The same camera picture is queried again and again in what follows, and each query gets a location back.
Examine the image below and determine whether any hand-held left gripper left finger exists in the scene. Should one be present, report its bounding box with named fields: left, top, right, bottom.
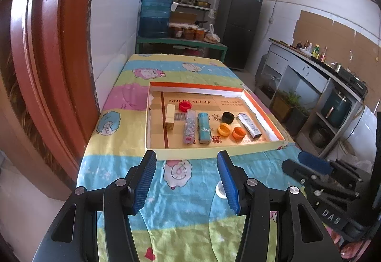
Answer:
left=36, top=149, right=157, bottom=262

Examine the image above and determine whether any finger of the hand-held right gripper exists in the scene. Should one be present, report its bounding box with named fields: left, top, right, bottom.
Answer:
left=298, top=151, right=372, bottom=182
left=282, top=159, right=360, bottom=200

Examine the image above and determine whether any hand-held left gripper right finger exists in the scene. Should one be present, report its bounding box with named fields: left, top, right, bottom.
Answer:
left=217, top=150, right=343, bottom=262

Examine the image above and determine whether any white bottle cap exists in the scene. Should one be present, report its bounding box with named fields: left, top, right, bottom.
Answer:
left=215, top=181, right=228, bottom=199

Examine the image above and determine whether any shallow cardboard box tray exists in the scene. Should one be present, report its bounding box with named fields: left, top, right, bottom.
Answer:
left=145, top=81, right=287, bottom=161

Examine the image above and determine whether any teal long case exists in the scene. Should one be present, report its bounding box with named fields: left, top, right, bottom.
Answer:
left=197, top=112, right=212, bottom=144

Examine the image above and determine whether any white cartoon tin case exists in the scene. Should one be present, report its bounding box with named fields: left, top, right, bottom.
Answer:
left=237, top=112, right=262, bottom=139

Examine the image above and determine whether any clear glitter tube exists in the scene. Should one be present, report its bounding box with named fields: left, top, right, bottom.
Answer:
left=182, top=110, right=197, bottom=146

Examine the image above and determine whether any dark cooking pot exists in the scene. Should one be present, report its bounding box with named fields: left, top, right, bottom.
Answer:
left=310, top=125, right=331, bottom=148

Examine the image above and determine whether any potted plant dark planter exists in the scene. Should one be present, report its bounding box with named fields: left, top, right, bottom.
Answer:
left=293, top=105, right=311, bottom=135

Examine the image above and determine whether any teal air fryer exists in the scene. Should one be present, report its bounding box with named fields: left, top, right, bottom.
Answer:
left=321, top=91, right=352, bottom=128

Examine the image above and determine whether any potted plant brown planter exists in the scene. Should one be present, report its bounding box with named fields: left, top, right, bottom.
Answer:
left=272, top=91, right=301, bottom=122

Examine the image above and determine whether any small gold box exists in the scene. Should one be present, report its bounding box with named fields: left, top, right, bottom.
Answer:
left=165, top=104, right=176, bottom=131

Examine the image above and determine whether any black gas stove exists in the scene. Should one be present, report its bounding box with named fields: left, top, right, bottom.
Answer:
left=338, top=67, right=368, bottom=98

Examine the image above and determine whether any grey kitchen counter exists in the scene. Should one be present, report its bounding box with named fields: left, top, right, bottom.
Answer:
left=256, top=38, right=368, bottom=161

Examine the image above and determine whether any printed cartoon blanket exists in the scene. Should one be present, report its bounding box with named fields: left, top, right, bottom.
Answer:
left=76, top=53, right=307, bottom=262

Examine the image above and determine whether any green side table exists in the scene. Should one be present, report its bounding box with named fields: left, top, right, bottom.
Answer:
left=136, top=36, right=228, bottom=64

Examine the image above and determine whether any plastic bag of food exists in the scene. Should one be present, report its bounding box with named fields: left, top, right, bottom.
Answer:
left=204, top=24, right=221, bottom=42

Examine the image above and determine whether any dark grey refrigerator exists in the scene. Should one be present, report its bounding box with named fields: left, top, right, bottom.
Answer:
left=215, top=0, right=264, bottom=70

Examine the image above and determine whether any blue water jug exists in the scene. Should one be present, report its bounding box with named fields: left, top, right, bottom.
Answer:
left=138, top=0, right=174, bottom=38

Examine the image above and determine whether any cardboard box on shelf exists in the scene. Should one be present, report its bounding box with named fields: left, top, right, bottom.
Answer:
left=170, top=12, right=197, bottom=24

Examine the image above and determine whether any cardboard wall sheet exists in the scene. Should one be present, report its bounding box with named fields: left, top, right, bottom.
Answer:
left=293, top=10, right=381, bottom=98

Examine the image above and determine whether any red wooden door frame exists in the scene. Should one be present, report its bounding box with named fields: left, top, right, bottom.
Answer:
left=0, top=0, right=100, bottom=200

